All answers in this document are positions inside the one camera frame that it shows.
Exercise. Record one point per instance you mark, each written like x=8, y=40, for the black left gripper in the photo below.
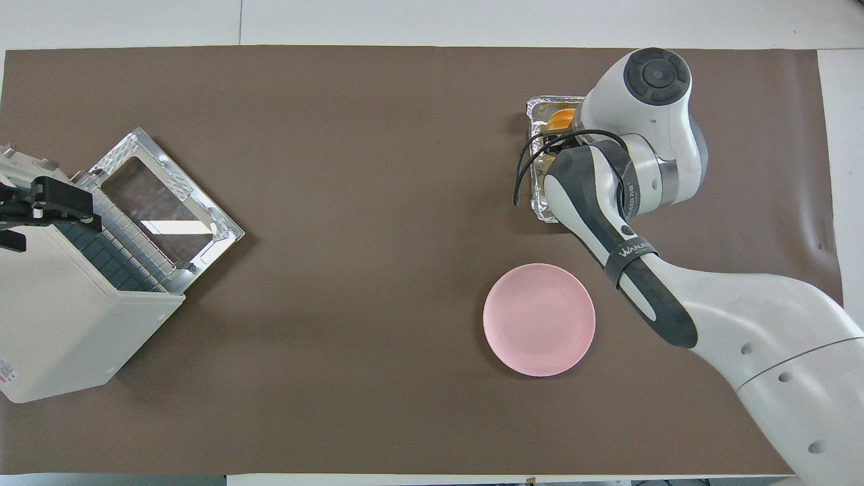
x=61, y=197

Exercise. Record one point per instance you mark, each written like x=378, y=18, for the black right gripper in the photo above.
x=565, y=140

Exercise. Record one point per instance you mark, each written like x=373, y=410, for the sliced golden bread loaf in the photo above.
x=561, y=120

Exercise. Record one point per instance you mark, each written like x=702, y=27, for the aluminium foil tray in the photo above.
x=540, y=196

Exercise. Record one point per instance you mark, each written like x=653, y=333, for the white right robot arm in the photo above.
x=742, y=317

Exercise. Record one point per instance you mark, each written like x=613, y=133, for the silver glass oven door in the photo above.
x=165, y=209

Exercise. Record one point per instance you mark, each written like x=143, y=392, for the white toaster oven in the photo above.
x=61, y=317

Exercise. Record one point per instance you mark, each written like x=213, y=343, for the pink round plate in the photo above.
x=538, y=319

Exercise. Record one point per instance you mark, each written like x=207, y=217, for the brown table mat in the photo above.
x=337, y=169

